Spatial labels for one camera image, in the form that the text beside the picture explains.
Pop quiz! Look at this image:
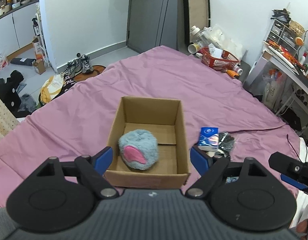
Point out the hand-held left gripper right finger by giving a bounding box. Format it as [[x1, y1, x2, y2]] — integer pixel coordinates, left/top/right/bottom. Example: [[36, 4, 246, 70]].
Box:
[[185, 145, 269, 198]]

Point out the orange white carton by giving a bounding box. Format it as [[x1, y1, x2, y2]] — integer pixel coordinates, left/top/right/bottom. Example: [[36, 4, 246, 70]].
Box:
[[32, 36, 44, 60]]

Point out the white tote bag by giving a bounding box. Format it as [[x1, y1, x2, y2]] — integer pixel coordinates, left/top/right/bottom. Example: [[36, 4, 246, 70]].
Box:
[[262, 76, 285, 108]]

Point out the black clothing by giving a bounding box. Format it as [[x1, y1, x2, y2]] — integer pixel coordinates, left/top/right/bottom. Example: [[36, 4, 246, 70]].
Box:
[[7, 70, 25, 85]]

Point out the grey drawer organizer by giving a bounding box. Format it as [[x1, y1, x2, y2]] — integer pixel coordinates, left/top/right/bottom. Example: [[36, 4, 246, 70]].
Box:
[[267, 17, 304, 53]]

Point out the cream dotted panel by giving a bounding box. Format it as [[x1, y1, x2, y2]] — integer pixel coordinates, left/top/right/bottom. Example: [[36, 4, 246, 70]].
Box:
[[0, 92, 20, 145]]

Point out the black flat bag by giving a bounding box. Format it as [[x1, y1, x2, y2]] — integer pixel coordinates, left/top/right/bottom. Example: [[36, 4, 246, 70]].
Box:
[[10, 57, 37, 67]]

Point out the grey-blue plush toy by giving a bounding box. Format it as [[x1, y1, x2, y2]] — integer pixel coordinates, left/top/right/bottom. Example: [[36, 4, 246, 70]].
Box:
[[118, 129, 159, 172]]

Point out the white desk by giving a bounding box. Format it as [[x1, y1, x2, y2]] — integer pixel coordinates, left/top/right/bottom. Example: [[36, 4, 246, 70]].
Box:
[[245, 41, 308, 130]]

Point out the black item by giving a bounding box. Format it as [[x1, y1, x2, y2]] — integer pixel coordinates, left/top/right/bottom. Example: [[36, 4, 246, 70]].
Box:
[[217, 132, 237, 159]]

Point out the brown floor mat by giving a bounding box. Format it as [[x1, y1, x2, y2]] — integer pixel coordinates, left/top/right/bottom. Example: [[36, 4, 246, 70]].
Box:
[[73, 65, 107, 83]]

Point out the small cardboard box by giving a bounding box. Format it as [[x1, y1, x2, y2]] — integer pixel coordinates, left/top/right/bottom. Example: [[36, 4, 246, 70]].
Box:
[[32, 59, 46, 75]]

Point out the black white-dotted cushion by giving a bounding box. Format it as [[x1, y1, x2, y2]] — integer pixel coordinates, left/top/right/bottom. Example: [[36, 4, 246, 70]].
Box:
[[0, 77, 22, 113]]

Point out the blue tissue packet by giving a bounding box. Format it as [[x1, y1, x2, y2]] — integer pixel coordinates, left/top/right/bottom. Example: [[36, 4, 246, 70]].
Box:
[[197, 127, 220, 152]]

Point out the black spray bottle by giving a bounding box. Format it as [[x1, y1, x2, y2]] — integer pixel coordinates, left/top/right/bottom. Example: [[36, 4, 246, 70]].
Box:
[[32, 17, 41, 37]]

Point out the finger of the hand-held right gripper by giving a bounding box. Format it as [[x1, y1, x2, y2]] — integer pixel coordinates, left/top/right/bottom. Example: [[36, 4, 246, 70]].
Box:
[[281, 174, 308, 197], [269, 152, 308, 182]]

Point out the black printed garment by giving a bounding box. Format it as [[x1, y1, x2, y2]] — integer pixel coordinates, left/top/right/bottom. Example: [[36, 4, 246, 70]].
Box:
[[58, 72, 77, 97]]

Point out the grey fur item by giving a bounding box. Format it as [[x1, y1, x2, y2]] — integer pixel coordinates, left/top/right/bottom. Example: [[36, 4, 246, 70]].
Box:
[[19, 94, 37, 113]]

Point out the white cabinet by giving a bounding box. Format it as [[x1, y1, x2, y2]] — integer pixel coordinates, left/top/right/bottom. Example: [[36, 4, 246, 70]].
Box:
[[0, 0, 41, 60]]

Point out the pink bed sheet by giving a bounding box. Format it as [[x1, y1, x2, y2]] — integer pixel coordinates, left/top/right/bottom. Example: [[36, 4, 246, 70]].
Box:
[[0, 45, 301, 209]]

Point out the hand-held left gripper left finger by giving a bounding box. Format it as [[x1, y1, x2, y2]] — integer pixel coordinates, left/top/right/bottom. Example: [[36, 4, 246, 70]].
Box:
[[37, 146, 119, 198]]

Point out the yellow white cloth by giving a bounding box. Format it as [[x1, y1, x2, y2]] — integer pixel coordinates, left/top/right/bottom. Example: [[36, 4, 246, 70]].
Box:
[[40, 75, 64, 104]]

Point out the red plastic basket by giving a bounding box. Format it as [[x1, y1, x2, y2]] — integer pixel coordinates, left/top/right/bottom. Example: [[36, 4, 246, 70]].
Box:
[[201, 47, 240, 71]]

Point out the pile of clear plastic bags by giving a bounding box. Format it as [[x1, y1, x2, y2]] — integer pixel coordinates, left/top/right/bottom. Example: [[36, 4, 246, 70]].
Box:
[[199, 24, 247, 58]]

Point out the grey door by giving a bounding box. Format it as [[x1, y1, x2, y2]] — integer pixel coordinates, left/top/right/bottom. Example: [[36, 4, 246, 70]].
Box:
[[126, 0, 187, 53]]

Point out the white shelf rack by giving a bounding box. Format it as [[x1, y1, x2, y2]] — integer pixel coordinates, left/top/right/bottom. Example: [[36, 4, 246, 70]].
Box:
[[34, 2, 51, 68]]

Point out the paper cup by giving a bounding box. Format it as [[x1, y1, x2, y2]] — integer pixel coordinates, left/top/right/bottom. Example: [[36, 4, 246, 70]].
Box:
[[187, 42, 202, 54]]

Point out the orange bottle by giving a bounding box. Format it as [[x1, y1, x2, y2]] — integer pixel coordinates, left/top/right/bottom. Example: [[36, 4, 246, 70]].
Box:
[[225, 69, 240, 79]]

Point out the wicker basket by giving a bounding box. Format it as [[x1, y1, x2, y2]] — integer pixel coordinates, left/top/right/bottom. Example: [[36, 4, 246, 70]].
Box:
[[289, 21, 305, 37]]

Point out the black framed board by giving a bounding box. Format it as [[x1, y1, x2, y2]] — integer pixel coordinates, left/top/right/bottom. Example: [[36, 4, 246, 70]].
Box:
[[182, 0, 210, 46]]

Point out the white capped bottle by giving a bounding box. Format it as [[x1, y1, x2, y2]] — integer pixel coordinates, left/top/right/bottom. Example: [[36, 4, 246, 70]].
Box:
[[190, 25, 202, 39]]

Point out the grey sneaker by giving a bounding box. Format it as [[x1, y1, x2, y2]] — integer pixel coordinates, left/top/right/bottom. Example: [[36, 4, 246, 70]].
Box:
[[80, 54, 94, 74], [66, 59, 82, 77]]

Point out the white paper package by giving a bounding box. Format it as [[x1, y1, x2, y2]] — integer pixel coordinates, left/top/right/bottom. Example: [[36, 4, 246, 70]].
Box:
[[208, 44, 224, 58]]

